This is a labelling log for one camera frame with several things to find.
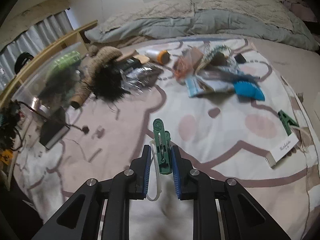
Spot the left beige pillow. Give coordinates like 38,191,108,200
99,0,195,33

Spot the green dotted wipes pack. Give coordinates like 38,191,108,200
48,50,81,75

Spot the green clothespin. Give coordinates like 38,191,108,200
153,118,172,175
278,110,299,135

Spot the blue comb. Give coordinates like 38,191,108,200
233,81,265,101

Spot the black product box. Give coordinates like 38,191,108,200
119,57,142,74

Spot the brown cord in bag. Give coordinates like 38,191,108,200
125,64,164,91

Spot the orange cord in bag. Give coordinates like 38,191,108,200
172,56,194,83

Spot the clear thread spool orange cap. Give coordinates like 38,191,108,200
145,49,170,65

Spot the pink patterned blanket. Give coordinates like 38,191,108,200
14,37,319,239

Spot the clear plastic storage bin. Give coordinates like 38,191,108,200
11,44,84,117

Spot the brown yarn cardboard spool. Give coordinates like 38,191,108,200
71,77,93,109

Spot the wooden side shelf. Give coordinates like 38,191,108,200
1,20,98,108

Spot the black cap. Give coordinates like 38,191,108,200
14,52,34,74

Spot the blue floral pouch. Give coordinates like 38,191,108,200
196,44,238,71

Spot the beige fleece hat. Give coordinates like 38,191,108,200
87,46,122,79

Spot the black knit glove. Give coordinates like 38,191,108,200
38,65,80,105

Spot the grey duvet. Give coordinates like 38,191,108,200
85,9,319,51

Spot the beige pillow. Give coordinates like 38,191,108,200
197,0,293,31
99,0,195,33

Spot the blue crochet scrunchie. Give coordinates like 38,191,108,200
0,101,20,151

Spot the black feather hair clip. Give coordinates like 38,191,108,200
90,64,130,102

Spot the white card box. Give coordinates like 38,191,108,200
265,133,299,168

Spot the grey curtain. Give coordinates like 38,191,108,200
1,11,73,90

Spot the right beige pillow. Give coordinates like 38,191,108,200
197,0,293,31

